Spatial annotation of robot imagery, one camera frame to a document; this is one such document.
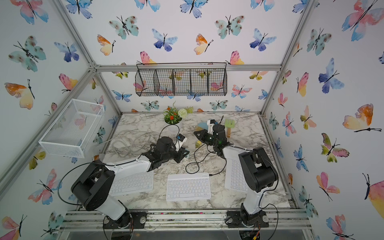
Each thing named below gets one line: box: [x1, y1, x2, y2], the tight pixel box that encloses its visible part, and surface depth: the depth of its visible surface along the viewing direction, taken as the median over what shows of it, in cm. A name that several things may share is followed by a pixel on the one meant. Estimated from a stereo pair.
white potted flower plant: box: [163, 100, 194, 133], surface depth 101 cm
